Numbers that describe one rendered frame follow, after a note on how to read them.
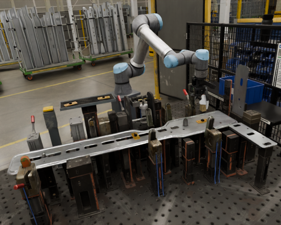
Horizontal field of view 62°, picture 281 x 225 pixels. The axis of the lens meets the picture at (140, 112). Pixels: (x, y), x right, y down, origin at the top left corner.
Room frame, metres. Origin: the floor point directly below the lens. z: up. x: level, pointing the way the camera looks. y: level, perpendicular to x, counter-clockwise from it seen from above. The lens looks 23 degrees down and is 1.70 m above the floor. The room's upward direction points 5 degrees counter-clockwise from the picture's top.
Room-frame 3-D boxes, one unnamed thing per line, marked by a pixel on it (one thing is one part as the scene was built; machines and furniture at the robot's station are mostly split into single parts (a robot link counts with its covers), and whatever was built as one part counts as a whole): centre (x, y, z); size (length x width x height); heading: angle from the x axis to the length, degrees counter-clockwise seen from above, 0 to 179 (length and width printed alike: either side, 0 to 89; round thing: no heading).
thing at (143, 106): (1.47, 0.00, 0.94); 0.18 x 0.13 x 0.49; 106
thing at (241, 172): (1.23, -0.61, 0.84); 0.11 x 0.06 x 0.29; 16
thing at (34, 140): (1.24, 0.65, 0.88); 0.11 x 0.10 x 0.36; 16
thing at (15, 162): (1.23, 0.06, 1.00); 1.38 x 0.22 x 0.02; 106
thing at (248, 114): (1.33, -0.71, 0.88); 0.08 x 0.08 x 0.36; 16
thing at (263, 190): (1.05, -0.66, 0.84); 0.11 x 0.06 x 0.29; 16
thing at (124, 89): (1.81, 0.13, 1.15); 0.15 x 0.15 x 0.10
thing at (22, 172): (0.90, 0.55, 0.88); 0.15 x 0.11 x 0.36; 16
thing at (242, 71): (1.44, -0.66, 1.17); 0.12 x 0.01 x 0.34; 16
